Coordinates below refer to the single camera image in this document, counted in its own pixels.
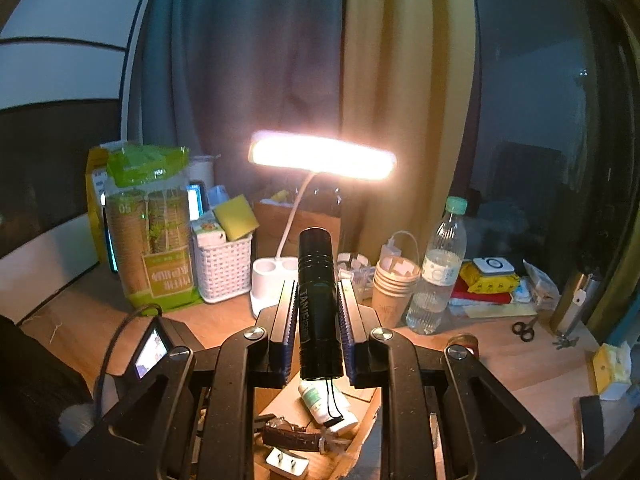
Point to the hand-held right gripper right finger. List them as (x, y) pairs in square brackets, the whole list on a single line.
[(350, 330)]

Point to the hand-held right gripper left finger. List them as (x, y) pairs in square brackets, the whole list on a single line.
[(287, 320)]

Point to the black flashlight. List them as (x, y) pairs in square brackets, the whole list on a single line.
[(320, 310)]

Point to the white tube with teal cap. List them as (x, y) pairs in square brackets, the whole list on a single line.
[(312, 400)]

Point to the white charger adapter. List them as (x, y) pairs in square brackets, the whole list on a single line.
[(286, 461)]

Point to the person's left forearm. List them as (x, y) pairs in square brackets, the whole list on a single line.
[(35, 385)]

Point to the white desk lamp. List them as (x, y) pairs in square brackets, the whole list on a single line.
[(265, 280)]

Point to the stack of brown paper cups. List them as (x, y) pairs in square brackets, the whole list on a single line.
[(392, 305)]

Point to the pack of small clear bottles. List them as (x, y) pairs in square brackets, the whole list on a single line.
[(357, 275)]

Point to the white woven plastic basket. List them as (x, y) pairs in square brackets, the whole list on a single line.
[(222, 270)]

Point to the clear plastic water bottle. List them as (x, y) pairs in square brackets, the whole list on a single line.
[(435, 300)]

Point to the brown paper bag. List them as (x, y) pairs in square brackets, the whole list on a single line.
[(270, 225)]

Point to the green bagged paper cup pack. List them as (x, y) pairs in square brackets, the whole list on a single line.
[(150, 240)]

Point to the yellow sponge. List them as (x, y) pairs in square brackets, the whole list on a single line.
[(235, 217)]

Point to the green and white carton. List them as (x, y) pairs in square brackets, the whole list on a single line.
[(207, 227)]

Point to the red flat book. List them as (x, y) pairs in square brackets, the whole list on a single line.
[(477, 298)]

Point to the blue and white packet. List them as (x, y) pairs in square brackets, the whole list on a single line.
[(217, 197)]

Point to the yellow patterned package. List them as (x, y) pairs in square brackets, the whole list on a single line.
[(487, 284)]

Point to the white round-marked device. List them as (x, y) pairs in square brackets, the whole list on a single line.
[(492, 266)]

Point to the white container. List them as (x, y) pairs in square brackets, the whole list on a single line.
[(202, 170)]

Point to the black scissors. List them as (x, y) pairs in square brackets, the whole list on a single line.
[(524, 330)]

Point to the blue and white pack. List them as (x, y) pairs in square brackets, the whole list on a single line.
[(521, 290)]

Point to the white plastic packet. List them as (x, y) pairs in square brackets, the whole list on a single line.
[(542, 280)]

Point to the bunch of keys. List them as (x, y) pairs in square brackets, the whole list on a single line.
[(565, 341)]

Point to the steel thermos bottle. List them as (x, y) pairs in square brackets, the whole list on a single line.
[(572, 305)]

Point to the dark smartphone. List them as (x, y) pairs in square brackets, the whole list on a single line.
[(592, 430)]

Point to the teal curtain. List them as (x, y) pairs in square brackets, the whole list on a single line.
[(240, 60)]

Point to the yellow tissue box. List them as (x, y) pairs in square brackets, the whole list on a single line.
[(612, 370)]

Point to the dark glass window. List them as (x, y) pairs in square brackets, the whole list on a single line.
[(540, 110)]

